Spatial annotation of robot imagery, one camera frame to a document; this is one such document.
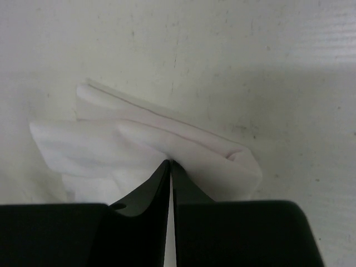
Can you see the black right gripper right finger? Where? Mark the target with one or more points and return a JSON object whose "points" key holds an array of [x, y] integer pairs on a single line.
{"points": [[242, 233]]}

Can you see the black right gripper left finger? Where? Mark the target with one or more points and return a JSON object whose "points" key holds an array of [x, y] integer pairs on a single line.
{"points": [[129, 232]]}

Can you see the white tank top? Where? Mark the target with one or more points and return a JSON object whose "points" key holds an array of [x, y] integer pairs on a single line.
{"points": [[117, 141]]}

